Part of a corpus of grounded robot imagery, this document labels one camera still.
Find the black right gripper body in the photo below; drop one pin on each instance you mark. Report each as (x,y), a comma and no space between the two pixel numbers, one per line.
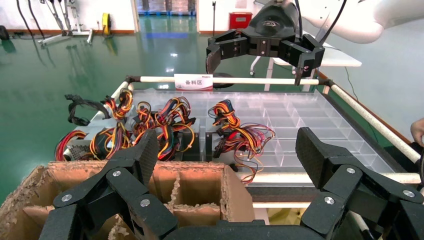
(271,20)

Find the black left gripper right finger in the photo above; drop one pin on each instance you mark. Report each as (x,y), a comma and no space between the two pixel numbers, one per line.
(341,179)

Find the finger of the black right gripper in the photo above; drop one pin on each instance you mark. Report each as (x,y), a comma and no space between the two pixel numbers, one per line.
(308,54)
(228,44)

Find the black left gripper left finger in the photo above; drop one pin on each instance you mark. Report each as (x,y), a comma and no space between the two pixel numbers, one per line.
(126,179)

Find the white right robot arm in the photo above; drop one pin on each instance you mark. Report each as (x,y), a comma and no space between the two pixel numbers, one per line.
(364,23)

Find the person hand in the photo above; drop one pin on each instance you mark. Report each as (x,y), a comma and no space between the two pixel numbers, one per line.
(419,132)

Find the black upright pole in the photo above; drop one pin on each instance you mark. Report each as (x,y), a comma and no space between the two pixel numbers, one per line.
(214,20)

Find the white office table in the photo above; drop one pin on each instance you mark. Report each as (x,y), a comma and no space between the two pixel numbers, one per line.
(338,58)

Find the black round seat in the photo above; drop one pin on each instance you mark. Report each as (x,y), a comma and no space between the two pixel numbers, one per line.
(223,86)

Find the white red label sign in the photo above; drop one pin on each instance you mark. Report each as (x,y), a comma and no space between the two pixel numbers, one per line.
(193,82)

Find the clear plastic compartment tray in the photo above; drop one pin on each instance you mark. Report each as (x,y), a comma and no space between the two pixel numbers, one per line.
(314,119)

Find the worn cardboard divider box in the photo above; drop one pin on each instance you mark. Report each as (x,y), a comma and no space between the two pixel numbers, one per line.
(198,185)

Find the blue pallet row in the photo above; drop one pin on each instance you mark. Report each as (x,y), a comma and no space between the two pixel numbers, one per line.
(159,13)

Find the white metal floor stand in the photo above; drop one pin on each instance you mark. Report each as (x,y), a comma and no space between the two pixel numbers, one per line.
(76,32)

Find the black wheel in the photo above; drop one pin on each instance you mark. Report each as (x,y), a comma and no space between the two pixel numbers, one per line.
(3,33)

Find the red wall cabinet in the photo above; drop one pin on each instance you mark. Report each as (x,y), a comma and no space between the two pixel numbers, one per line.
(240,20)

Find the white pipe cart frame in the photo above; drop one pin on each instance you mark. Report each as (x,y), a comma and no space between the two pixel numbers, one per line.
(258,80)

